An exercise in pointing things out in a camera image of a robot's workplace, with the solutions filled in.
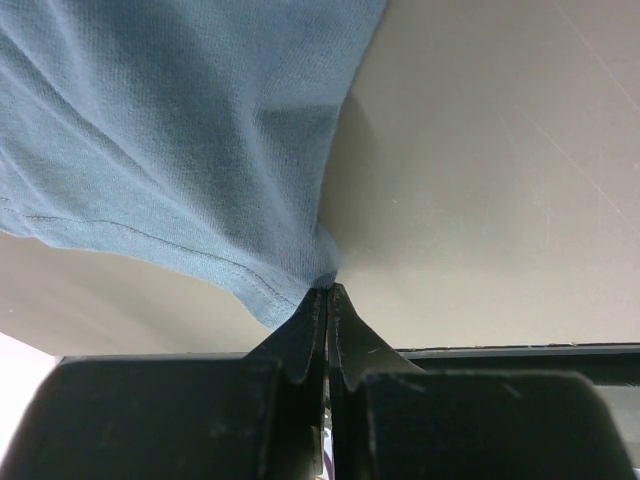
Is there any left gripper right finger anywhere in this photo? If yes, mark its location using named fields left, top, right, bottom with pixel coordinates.
left=327, top=285, right=635, bottom=479

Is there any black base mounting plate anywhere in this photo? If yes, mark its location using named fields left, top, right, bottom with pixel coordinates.
left=42, top=343, right=639, bottom=388

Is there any grey-blue t shirt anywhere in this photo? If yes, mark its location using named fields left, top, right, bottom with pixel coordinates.
left=1, top=1, right=385, bottom=329

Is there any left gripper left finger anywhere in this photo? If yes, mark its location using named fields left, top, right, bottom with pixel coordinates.
left=1, top=289, right=327, bottom=479

